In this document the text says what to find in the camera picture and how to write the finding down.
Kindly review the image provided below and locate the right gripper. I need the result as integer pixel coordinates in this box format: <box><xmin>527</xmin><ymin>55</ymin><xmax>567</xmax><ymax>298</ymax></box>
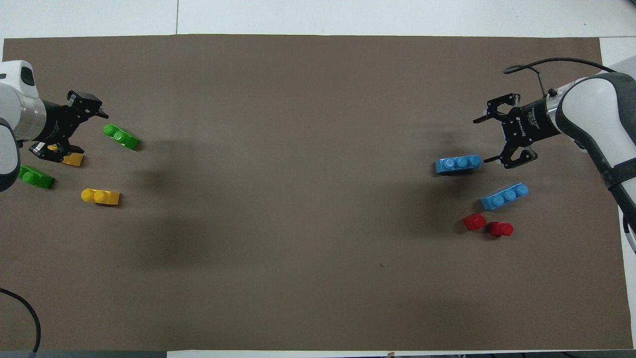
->
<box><xmin>473</xmin><ymin>92</ymin><xmax>562</xmax><ymax>170</ymax></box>

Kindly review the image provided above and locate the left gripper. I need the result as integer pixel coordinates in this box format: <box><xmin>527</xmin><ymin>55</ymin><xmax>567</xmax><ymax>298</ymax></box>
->
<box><xmin>29</xmin><ymin>90</ymin><xmax>110</xmax><ymax>163</ymax></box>

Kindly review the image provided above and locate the yellow toy brick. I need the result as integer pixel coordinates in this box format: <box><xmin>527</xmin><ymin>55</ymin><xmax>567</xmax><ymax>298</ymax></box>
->
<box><xmin>47</xmin><ymin>144</ymin><xmax>84</xmax><ymax>167</ymax></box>
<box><xmin>80</xmin><ymin>187</ymin><xmax>121</xmax><ymax>207</ymax></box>

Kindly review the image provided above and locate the green toy brick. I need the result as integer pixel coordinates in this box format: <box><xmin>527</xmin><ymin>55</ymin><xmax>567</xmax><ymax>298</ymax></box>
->
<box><xmin>102</xmin><ymin>123</ymin><xmax>141</xmax><ymax>151</ymax></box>
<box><xmin>18</xmin><ymin>165</ymin><xmax>55</xmax><ymax>190</ymax></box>

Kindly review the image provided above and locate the blue toy brick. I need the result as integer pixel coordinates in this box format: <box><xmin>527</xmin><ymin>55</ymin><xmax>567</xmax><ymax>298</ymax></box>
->
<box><xmin>434</xmin><ymin>154</ymin><xmax>483</xmax><ymax>176</ymax></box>
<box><xmin>479</xmin><ymin>182</ymin><xmax>530</xmax><ymax>211</ymax></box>

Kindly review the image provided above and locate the black cable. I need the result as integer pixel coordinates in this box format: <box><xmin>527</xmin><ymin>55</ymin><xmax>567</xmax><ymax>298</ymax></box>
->
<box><xmin>0</xmin><ymin>287</ymin><xmax>42</xmax><ymax>354</ymax></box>
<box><xmin>503</xmin><ymin>58</ymin><xmax>618</xmax><ymax>96</ymax></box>

